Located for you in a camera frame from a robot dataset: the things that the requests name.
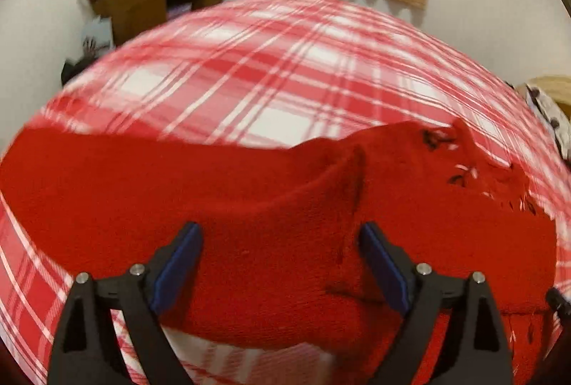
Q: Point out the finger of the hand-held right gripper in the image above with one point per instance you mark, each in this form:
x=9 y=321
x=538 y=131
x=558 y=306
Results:
x=558 y=301

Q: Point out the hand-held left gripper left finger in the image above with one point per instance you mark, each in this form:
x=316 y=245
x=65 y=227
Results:
x=178 y=269

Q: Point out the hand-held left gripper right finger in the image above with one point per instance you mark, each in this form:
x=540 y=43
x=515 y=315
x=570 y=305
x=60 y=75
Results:
x=386 y=273

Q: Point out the red knit sweater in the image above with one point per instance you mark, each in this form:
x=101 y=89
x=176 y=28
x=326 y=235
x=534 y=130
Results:
x=267 y=197

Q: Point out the spotted white pillow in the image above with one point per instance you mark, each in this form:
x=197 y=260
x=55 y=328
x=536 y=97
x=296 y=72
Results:
x=546 y=112

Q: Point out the beige bed headboard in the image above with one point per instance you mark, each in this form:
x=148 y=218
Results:
x=557 y=88

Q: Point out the red plaid bed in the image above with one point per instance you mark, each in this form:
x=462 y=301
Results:
x=267 y=68

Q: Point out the white plastic bag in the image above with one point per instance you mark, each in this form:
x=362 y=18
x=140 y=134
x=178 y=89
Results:
x=96 y=34

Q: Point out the brown wooden desk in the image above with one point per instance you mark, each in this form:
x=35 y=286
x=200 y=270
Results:
x=138 y=5

